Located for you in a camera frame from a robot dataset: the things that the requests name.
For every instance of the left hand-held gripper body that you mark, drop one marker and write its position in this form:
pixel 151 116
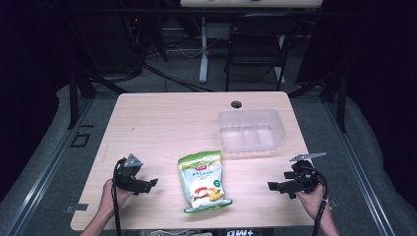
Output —
pixel 128 175

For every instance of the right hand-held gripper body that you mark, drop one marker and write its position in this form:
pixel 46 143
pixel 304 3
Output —
pixel 303 178

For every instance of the person's right hand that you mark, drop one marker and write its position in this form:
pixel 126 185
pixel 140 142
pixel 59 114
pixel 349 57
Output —
pixel 311 201

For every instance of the person's left hand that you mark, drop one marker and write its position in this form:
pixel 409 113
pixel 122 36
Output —
pixel 113 198

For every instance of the green and white snack bag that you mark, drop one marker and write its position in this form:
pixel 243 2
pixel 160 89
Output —
pixel 203 180

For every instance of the black box with white print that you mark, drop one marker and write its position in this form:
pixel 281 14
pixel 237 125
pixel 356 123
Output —
pixel 242 232

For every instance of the grey tape piece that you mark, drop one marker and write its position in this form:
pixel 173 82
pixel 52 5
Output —
pixel 77 207

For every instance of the clear plastic container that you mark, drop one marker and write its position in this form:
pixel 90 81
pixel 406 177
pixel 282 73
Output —
pixel 250 131

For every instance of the black metal stand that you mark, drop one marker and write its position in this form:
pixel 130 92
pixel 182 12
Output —
pixel 74 98
pixel 342 101

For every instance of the dark equipment cabinet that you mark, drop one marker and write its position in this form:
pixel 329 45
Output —
pixel 108 42

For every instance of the black folding chair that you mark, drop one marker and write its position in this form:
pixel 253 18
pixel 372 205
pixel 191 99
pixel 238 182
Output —
pixel 257 49

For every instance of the white desk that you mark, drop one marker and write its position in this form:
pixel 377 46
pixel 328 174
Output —
pixel 250 3

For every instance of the grey metal floor rail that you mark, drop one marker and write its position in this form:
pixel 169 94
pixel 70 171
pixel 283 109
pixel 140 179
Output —
pixel 36 193
pixel 359 170

